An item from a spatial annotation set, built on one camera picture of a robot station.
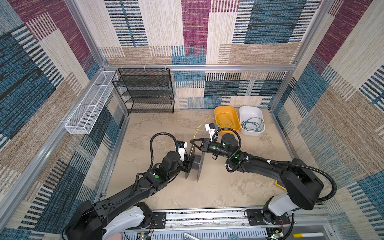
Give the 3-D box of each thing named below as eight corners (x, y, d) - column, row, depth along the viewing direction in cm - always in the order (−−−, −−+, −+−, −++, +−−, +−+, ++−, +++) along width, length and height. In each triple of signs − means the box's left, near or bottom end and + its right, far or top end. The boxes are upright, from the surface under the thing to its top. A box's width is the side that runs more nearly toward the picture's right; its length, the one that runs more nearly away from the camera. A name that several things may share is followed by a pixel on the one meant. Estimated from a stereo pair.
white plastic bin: (239, 135, 106) (241, 130, 102) (238, 109, 122) (240, 104, 118) (263, 138, 104) (266, 133, 100) (259, 111, 121) (261, 106, 117)
